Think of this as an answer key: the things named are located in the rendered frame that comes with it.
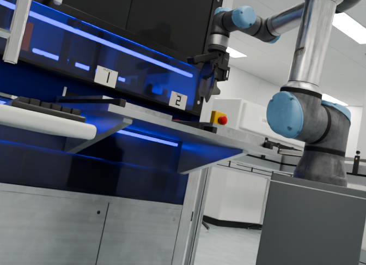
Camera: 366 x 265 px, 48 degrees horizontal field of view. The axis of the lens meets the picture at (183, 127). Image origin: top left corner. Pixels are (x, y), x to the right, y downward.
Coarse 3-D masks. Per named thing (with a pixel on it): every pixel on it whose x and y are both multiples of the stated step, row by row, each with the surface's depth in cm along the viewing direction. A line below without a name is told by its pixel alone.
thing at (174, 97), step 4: (172, 92) 168; (172, 96) 168; (176, 96) 169; (180, 96) 171; (184, 96) 172; (172, 100) 168; (184, 100) 172; (172, 104) 168; (180, 104) 171; (184, 104) 172; (180, 108) 171; (184, 108) 172
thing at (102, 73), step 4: (100, 68) 147; (104, 68) 148; (96, 72) 146; (100, 72) 147; (104, 72) 148; (112, 72) 150; (116, 72) 151; (96, 76) 146; (100, 76) 147; (104, 76) 148; (112, 76) 150; (116, 76) 151; (96, 80) 146; (100, 80) 147; (104, 80) 148; (108, 80) 149; (112, 80) 150; (116, 80) 151; (104, 84) 148; (108, 84) 150; (112, 84) 150
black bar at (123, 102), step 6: (60, 102) 137; (66, 102) 133; (72, 102) 129; (78, 102) 126; (84, 102) 123; (90, 102) 120; (96, 102) 117; (102, 102) 114; (108, 102) 112; (114, 102) 109; (120, 102) 107
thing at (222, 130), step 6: (216, 126) 133; (222, 126) 135; (222, 132) 135; (228, 132) 137; (234, 132) 138; (240, 132) 140; (246, 132) 142; (234, 138) 138; (240, 138) 140; (246, 138) 142; (252, 138) 144; (258, 138) 146; (264, 138) 148; (258, 144) 146
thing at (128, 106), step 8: (64, 96) 141; (72, 96) 136; (80, 96) 131; (88, 96) 127; (96, 96) 123; (104, 96) 120; (128, 104) 125; (144, 112) 129; (152, 112) 131; (160, 112) 133; (168, 120) 135
